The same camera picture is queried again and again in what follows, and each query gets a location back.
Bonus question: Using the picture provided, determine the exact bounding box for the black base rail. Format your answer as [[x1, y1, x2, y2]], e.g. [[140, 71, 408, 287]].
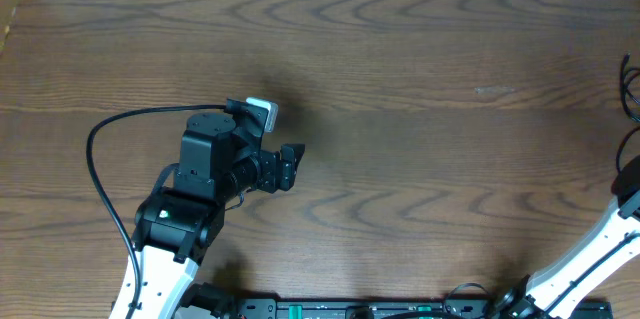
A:
[[174, 282, 614, 319]]

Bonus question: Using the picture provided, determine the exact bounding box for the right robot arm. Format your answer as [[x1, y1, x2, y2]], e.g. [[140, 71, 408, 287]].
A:
[[489, 158, 639, 318]]

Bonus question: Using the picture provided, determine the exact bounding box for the left camera black cable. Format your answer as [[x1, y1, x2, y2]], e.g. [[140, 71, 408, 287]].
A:
[[85, 103, 229, 319]]

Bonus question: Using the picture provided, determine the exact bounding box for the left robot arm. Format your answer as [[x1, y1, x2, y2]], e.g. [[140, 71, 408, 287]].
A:
[[110, 107, 305, 318]]

